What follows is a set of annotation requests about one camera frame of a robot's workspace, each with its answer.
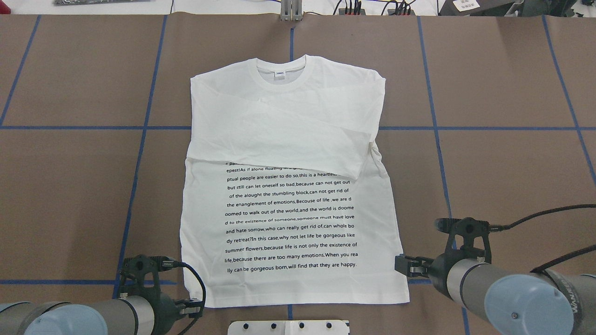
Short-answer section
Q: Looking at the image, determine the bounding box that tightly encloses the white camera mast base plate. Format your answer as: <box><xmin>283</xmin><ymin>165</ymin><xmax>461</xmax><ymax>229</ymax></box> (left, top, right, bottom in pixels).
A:
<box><xmin>227</xmin><ymin>320</ymin><xmax>351</xmax><ymax>335</ymax></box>

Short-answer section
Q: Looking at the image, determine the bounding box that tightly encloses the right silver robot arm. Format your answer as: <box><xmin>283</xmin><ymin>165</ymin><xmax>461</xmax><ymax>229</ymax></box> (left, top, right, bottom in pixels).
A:
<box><xmin>394</xmin><ymin>218</ymin><xmax>596</xmax><ymax>335</ymax></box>

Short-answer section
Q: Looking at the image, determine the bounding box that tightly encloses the lower orange black adapter box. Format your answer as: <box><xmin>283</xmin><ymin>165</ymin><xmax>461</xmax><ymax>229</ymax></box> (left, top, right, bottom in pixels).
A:
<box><xmin>381</xmin><ymin>0</ymin><xmax>416</xmax><ymax>16</ymax></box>

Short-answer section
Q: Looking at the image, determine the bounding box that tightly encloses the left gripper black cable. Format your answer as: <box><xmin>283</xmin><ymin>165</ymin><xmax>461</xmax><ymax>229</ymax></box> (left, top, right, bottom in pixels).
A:
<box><xmin>163</xmin><ymin>261</ymin><xmax>207</xmax><ymax>335</ymax></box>

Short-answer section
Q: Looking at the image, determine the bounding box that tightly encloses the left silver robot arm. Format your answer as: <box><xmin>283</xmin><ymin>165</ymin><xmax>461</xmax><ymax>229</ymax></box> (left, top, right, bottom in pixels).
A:
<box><xmin>0</xmin><ymin>255</ymin><xmax>206</xmax><ymax>335</ymax></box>

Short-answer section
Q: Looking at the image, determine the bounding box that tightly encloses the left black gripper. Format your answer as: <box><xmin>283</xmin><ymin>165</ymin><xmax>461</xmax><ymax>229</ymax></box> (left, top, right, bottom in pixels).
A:
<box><xmin>119</xmin><ymin>255</ymin><xmax>205</xmax><ymax>335</ymax></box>

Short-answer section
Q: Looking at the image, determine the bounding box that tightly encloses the silver foil tray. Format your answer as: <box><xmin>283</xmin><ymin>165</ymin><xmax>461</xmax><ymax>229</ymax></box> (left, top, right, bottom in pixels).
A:
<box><xmin>52</xmin><ymin>0</ymin><xmax>145</xmax><ymax>6</ymax></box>

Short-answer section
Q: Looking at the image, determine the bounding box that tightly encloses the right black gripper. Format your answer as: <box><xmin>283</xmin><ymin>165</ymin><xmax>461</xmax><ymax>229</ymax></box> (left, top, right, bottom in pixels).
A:
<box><xmin>394</xmin><ymin>218</ymin><xmax>492</xmax><ymax>298</ymax></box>

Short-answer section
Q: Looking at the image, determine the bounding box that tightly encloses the upper orange black adapter box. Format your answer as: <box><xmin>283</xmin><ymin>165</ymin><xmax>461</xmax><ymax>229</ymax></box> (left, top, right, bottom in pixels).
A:
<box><xmin>334</xmin><ymin>0</ymin><xmax>366</xmax><ymax>15</ymax></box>

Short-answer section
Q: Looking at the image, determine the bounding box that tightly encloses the white long-sleeve printed shirt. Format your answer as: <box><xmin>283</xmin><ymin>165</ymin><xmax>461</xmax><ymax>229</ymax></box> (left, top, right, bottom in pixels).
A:
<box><xmin>180</xmin><ymin>55</ymin><xmax>410</xmax><ymax>308</ymax></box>

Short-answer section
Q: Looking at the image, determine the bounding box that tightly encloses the aluminium frame post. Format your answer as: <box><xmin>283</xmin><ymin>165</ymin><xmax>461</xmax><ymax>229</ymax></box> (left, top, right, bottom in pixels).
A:
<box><xmin>279</xmin><ymin>0</ymin><xmax>304</xmax><ymax>22</ymax></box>

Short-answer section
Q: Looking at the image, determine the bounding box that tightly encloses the orange black adapter box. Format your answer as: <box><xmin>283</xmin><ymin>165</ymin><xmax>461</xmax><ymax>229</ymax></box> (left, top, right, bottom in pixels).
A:
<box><xmin>334</xmin><ymin>0</ymin><xmax>366</xmax><ymax>15</ymax></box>
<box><xmin>381</xmin><ymin>0</ymin><xmax>416</xmax><ymax>16</ymax></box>

